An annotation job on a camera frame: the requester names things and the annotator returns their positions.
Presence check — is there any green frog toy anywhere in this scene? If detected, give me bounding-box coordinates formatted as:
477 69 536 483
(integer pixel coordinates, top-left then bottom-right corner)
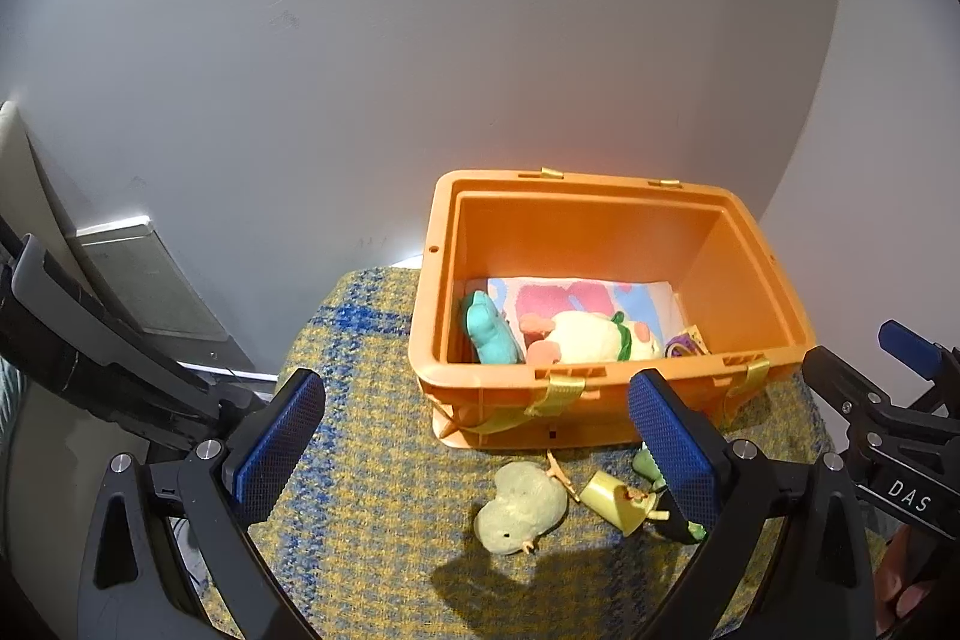
631 443 706 544

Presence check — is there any yellow-green plush chick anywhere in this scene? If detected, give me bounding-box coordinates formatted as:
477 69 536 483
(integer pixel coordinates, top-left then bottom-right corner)
472 452 581 555

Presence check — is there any person's right hand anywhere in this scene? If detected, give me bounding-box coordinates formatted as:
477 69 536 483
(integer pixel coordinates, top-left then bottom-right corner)
874 525 958 638

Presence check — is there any yellow toy cup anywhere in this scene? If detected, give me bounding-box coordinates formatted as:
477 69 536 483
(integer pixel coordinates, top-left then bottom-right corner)
579 471 670 537

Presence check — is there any colourful cube toy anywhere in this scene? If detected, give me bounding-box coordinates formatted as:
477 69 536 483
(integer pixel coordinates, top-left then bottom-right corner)
664 325 709 357

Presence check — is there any pastel folded cloth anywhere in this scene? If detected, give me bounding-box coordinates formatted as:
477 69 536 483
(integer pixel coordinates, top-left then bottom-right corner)
477 276 688 360

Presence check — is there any cream orange plush duck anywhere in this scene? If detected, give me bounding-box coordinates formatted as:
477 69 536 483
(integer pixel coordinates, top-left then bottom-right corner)
519 310 664 367

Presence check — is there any yellow blue woven mat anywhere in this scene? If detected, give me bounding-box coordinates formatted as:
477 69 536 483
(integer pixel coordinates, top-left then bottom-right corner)
179 263 887 640

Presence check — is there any orange plastic storage box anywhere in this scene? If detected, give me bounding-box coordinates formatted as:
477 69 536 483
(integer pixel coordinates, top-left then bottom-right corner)
409 170 815 450

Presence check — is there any teal plush toy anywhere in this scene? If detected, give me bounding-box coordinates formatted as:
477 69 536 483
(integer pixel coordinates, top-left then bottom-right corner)
462 291 523 365

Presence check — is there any grey metal furniture panel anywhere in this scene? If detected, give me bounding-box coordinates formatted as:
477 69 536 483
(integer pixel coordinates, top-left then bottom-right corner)
2 101 277 393

